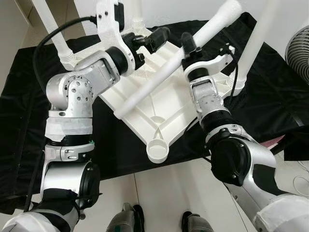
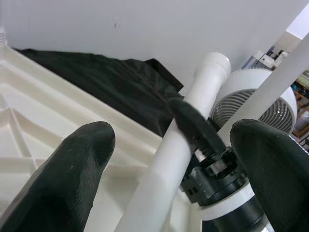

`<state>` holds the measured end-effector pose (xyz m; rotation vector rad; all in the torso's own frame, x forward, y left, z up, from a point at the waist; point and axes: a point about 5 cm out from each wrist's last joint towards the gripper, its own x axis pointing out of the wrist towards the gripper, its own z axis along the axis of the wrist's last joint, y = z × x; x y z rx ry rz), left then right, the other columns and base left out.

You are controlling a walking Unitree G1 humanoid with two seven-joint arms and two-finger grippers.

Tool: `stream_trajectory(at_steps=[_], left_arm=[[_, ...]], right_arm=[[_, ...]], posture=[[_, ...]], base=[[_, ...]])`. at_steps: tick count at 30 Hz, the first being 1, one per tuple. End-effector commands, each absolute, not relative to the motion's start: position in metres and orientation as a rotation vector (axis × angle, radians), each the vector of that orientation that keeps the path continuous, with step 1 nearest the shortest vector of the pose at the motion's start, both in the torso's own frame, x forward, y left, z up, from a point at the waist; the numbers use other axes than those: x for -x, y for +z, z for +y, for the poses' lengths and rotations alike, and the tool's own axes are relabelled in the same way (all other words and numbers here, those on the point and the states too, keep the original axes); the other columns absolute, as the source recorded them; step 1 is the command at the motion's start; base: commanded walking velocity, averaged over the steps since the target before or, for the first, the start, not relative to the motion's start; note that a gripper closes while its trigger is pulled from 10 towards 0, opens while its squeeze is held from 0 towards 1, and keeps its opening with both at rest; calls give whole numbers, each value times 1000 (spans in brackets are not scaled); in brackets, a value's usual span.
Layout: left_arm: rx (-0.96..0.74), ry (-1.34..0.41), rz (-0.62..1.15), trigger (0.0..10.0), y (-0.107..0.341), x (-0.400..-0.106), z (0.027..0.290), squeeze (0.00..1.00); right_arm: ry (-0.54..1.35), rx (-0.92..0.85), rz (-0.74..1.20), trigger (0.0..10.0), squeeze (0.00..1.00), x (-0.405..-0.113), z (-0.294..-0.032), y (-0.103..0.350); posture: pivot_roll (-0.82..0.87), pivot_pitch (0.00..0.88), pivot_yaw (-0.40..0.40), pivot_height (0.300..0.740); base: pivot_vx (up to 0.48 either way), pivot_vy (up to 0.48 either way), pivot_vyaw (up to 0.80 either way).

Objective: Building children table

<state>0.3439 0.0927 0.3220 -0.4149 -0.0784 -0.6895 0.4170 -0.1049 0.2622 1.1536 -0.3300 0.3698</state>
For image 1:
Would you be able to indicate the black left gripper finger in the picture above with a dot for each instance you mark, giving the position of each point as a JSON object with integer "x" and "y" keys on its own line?
{"x": 157, "y": 37}

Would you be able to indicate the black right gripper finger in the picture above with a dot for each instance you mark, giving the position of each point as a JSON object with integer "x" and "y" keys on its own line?
{"x": 188, "y": 44}

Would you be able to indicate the white plastic table leg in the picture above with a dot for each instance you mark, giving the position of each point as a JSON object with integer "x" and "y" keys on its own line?
{"x": 256, "y": 43}
{"x": 50, "y": 29}
{"x": 138, "y": 17}
{"x": 145, "y": 91}

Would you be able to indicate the white plastic table top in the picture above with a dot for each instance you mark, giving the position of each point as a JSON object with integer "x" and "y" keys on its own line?
{"x": 164, "y": 106}

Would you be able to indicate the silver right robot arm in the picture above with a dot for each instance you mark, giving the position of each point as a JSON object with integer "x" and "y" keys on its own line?
{"x": 212, "y": 106}

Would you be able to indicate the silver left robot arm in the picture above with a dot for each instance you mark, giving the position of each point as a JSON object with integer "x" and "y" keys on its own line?
{"x": 72, "y": 96}

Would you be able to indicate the black tablecloth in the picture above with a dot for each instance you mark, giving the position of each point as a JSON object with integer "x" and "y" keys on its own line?
{"x": 270, "y": 111}

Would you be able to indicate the white round fan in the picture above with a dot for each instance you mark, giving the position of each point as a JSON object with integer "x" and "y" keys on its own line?
{"x": 299, "y": 48}

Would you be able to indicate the pink cloth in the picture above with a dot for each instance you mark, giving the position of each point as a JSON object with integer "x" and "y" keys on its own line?
{"x": 275, "y": 141}

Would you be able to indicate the grey left robot foot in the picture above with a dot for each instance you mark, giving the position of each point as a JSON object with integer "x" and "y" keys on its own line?
{"x": 123, "y": 220}

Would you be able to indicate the grey robot foot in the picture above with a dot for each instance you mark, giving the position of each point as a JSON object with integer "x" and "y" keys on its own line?
{"x": 123, "y": 220}
{"x": 195, "y": 222}

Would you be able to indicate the grey right robot foot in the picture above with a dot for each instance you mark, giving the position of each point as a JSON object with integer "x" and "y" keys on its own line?
{"x": 195, "y": 222}

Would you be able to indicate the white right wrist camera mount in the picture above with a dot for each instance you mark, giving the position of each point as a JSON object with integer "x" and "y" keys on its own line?
{"x": 212, "y": 63}

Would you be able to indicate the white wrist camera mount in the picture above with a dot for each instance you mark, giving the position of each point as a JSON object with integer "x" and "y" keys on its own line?
{"x": 212, "y": 63}
{"x": 108, "y": 24}

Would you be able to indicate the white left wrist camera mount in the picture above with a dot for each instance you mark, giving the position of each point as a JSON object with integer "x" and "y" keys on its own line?
{"x": 108, "y": 24}

